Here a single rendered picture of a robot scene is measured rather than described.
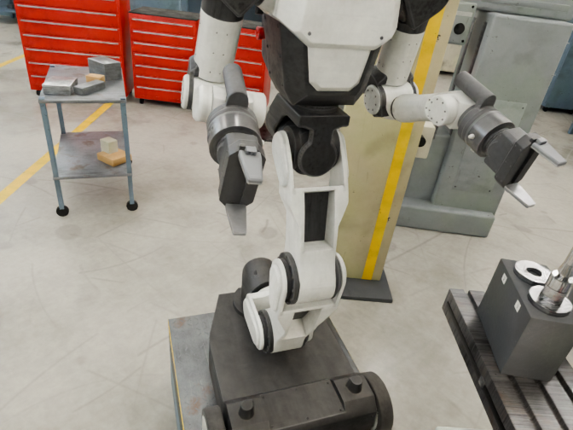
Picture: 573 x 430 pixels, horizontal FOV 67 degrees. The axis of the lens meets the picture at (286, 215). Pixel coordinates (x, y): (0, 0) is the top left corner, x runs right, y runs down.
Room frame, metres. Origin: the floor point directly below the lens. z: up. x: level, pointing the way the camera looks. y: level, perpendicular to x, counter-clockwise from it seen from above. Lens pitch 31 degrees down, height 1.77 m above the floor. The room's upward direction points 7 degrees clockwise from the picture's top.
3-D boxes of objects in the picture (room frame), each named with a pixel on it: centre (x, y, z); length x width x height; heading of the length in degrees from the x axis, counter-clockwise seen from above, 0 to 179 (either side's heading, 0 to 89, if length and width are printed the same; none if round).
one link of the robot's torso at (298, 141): (1.06, -0.03, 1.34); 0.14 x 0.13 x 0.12; 112
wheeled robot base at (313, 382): (1.07, -0.03, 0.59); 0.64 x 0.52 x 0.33; 22
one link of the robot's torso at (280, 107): (1.12, -0.01, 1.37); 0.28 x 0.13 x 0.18; 22
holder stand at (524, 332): (0.84, -0.62, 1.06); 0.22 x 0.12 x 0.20; 177
